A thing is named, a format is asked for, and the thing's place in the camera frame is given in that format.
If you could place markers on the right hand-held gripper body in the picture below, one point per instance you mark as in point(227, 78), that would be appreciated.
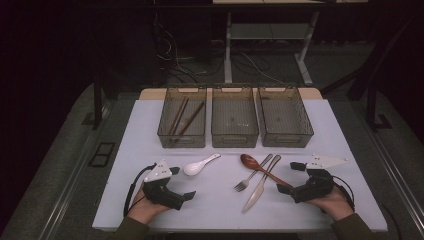
point(315, 188)

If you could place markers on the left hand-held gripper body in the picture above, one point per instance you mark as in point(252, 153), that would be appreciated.
point(160, 193)

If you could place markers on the white ceramic spoon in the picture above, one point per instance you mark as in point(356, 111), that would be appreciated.
point(195, 167)

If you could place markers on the metal table knife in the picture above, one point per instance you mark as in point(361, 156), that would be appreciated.
point(255, 196)

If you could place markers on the metal fork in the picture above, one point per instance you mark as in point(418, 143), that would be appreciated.
point(245, 184)

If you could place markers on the smoky clear plastic bin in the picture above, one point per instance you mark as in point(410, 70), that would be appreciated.
point(235, 116)
point(196, 133)
point(283, 116)

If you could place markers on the brown wooden spoon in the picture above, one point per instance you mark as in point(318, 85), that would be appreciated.
point(250, 161)

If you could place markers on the brown wooden chopstick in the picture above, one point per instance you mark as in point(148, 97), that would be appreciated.
point(191, 117)

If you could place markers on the person's left hand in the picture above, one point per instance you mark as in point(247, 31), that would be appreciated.
point(145, 210)

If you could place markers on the person's right hand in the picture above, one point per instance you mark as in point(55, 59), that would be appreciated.
point(335, 205)

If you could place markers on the white table board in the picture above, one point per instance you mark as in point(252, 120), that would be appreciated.
point(216, 210)

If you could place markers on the wooden table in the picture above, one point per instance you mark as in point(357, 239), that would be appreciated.
point(150, 94)

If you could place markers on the black metal stand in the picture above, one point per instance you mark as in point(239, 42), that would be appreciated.
point(97, 103)
point(372, 106)

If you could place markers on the metal floor rail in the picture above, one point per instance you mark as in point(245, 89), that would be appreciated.
point(71, 186)
point(396, 166)

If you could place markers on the white metal desk frame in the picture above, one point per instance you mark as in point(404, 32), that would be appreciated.
point(227, 50)

